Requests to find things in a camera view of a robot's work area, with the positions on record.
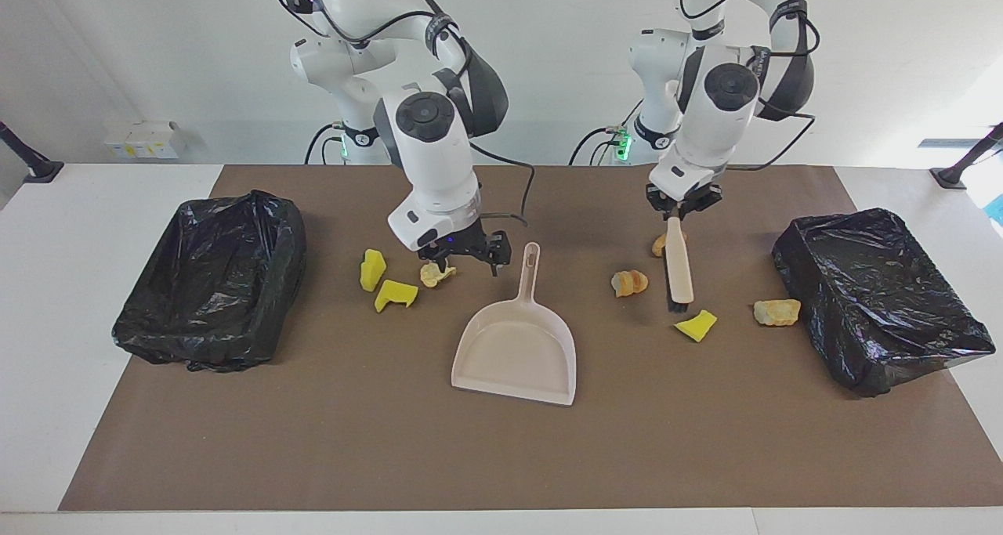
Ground beige paper scrap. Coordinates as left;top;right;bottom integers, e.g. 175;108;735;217
419;261;458;289

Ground beige hand brush black bristles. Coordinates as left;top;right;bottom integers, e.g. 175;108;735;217
664;215;696;314

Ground notched yellow sponge piece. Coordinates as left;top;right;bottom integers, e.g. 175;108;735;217
374;280;419;314

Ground yellow sponge wedge green backing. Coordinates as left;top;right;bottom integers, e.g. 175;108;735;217
360;249;387;293

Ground orange ridged croissant piece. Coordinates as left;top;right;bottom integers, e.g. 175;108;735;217
610;269;650;298

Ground beige plastic dustpan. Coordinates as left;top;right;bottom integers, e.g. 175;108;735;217
451;242;578;407

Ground plain yellow sponge wedge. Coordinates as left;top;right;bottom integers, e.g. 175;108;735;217
674;309;719;343

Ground bin with black bag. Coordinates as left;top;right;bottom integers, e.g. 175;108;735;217
111;190;308;374
772;208;997;399

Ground brown paper table mat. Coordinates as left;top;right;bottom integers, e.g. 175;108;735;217
59;164;1003;512

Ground black stand foot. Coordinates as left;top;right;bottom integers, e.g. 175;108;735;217
930;122;1003;190
0;120;65;183

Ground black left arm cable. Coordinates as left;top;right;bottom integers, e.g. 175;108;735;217
679;0;817;172

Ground black base power cable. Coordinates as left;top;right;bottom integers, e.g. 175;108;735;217
304;124;346;165
570;100;639;165

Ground white wall power strip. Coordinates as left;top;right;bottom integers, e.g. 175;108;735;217
104;120;189;160

